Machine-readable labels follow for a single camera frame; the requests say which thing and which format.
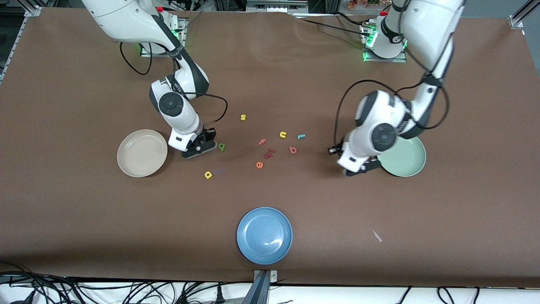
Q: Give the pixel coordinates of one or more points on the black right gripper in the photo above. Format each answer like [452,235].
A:
[208,136]

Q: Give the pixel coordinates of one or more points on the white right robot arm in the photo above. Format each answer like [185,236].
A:
[173,103]

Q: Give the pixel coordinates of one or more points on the brown table cover sheet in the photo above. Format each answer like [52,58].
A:
[84,211]

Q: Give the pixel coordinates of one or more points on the pale green plate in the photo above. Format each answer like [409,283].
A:
[407,162]

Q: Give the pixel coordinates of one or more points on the white paper scrap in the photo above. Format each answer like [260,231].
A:
[376,235]

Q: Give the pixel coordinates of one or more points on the blue plate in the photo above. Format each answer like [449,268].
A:
[264,235]

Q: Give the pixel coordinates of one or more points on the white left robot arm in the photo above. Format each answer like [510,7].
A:
[379,126]

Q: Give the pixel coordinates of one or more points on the dark background equipment frame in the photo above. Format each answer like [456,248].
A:
[274,6]

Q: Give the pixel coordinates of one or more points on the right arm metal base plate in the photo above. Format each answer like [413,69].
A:
[147,52]

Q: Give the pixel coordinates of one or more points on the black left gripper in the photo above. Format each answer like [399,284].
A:
[373,162]

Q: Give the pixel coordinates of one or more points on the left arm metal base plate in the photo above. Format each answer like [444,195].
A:
[379,60]

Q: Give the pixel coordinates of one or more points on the grey metal camera bracket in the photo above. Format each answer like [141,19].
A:
[262,287]

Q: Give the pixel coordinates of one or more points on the beige brown plate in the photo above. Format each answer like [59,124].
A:
[142,153]

